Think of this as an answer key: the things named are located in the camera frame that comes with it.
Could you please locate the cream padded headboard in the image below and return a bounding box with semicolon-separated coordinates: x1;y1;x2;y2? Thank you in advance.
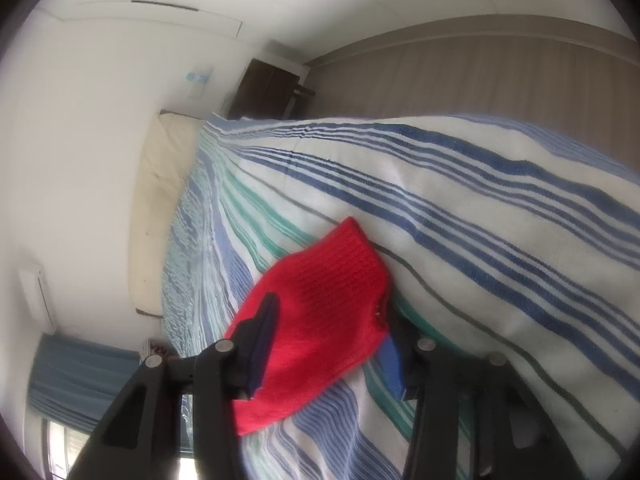
128;110;204;318

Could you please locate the striped blue green bedspread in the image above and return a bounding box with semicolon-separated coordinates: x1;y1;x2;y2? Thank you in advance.
162;115;639;479

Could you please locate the white air conditioner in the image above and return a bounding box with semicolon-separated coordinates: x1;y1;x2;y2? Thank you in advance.
18;262;58;335

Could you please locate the dark wooden nightstand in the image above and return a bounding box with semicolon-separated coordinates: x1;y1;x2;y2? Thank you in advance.
227;58;314;120

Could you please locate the red knit sweater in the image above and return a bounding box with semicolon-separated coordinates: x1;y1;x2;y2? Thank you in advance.
233;218;392;436

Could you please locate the teal curtain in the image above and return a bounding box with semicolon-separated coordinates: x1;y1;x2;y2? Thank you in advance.
27;334;140;434

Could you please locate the wall socket with blue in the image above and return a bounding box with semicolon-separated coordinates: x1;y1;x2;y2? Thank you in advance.
186;65;213;100

